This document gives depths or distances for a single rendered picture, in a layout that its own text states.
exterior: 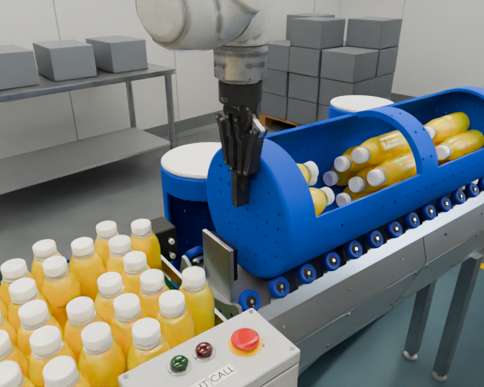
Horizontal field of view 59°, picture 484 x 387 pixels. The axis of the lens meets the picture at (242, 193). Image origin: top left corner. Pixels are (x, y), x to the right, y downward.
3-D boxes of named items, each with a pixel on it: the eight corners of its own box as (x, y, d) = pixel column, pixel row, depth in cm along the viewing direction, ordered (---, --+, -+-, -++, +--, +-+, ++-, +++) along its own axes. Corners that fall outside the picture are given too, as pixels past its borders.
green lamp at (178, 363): (191, 368, 51) (191, 361, 51) (175, 377, 50) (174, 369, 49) (182, 356, 53) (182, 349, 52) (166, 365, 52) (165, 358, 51)
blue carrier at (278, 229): (502, 190, 130) (531, 96, 117) (285, 306, 83) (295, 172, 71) (418, 160, 151) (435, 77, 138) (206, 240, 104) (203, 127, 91)
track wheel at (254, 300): (256, 286, 83) (252, 286, 85) (238, 294, 80) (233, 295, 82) (265, 307, 82) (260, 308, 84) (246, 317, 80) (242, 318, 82)
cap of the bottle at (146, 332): (127, 335, 61) (126, 325, 60) (152, 322, 63) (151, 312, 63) (140, 351, 58) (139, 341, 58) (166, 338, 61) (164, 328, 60)
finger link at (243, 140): (250, 111, 76) (255, 113, 75) (250, 170, 81) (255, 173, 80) (232, 115, 74) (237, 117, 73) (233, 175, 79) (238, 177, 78)
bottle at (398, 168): (402, 160, 115) (361, 175, 106) (416, 143, 110) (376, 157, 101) (418, 179, 113) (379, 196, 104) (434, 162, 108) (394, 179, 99)
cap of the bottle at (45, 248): (61, 249, 80) (59, 242, 80) (44, 260, 77) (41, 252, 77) (47, 244, 82) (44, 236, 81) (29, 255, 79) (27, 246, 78)
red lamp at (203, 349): (216, 354, 53) (216, 347, 52) (201, 362, 52) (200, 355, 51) (207, 343, 55) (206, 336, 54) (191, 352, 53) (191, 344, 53)
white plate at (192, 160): (153, 148, 137) (153, 151, 137) (173, 182, 114) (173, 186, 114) (233, 137, 146) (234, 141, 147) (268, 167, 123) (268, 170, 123)
